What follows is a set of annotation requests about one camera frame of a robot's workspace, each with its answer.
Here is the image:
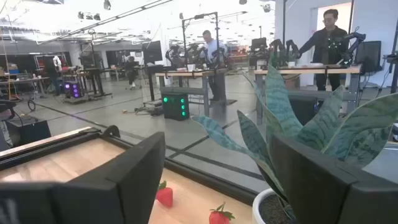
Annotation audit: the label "computer tower with purple lights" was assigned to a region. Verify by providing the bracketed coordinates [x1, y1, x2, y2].
[63, 81, 83, 100]

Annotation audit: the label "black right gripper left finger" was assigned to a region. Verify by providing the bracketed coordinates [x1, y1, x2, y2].
[0, 131, 166, 224]

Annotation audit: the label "brown cardboard box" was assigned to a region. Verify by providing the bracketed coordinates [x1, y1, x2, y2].
[283, 74, 301, 91]

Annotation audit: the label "computer tower with green lights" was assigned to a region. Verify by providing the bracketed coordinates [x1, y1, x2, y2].
[161, 91, 190, 121]

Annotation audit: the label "snake plant in white pot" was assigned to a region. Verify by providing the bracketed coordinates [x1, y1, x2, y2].
[191, 63, 398, 224]

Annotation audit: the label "wooden work table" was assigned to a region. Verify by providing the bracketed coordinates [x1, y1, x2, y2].
[154, 68, 231, 118]
[254, 64, 363, 125]

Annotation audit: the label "red strawberry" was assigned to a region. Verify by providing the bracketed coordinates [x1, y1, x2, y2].
[155, 180, 174, 208]
[208, 202, 236, 224]

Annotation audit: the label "wooden workbench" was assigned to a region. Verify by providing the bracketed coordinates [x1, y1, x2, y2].
[0, 76, 50, 97]

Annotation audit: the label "black monitor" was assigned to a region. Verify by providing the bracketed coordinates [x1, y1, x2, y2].
[355, 40, 382, 75]
[250, 37, 268, 52]
[142, 40, 164, 65]

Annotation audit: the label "person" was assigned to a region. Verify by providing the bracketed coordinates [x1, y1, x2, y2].
[295, 8, 351, 93]
[124, 55, 139, 91]
[200, 30, 228, 102]

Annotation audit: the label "small black frame clip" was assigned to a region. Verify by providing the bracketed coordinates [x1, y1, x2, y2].
[99, 124, 121, 140]

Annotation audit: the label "black equipment box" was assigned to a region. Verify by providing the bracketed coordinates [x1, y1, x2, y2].
[5, 118, 52, 147]
[288, 95, 318, 125]

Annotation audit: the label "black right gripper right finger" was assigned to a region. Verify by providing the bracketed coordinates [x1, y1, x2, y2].
[269, 134, 398, 224]

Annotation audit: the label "black background robot arms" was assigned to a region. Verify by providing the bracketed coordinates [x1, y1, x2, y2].
[164, 45, 187, 69]
[269, 39, 301, 68]

